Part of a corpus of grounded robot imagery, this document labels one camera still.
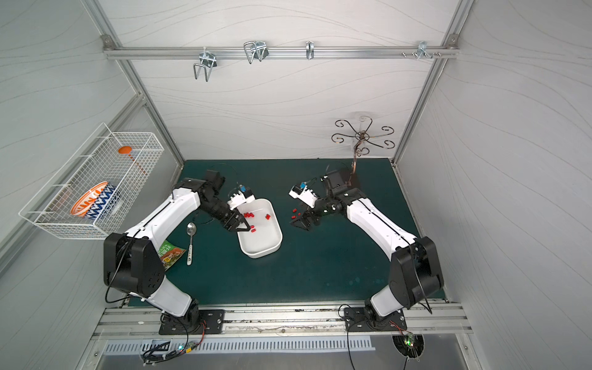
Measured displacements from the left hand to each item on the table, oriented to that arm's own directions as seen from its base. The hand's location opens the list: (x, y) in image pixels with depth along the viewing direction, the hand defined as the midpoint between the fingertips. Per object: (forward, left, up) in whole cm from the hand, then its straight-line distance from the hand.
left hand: (243, 223), depth 81 cm
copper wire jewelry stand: (+29, -44, +17) cm, 55 cm away
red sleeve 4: (+11, -6, -13) cm, 18 cm away
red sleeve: (+15, -17, -14) cm, 27 cm away
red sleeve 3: (+12, +3, -13) cm, 18 cm away
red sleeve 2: (+12, -17, -14) cm, 25 cm away
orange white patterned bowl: (-6, +40, +20) cm, 45 cm away
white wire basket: (+15, +42, +18) cm, 48 cm away
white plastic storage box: (+5, -6, -14) cm, 16 cm away
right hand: (+4, -19, +3) cm, 20 cm away
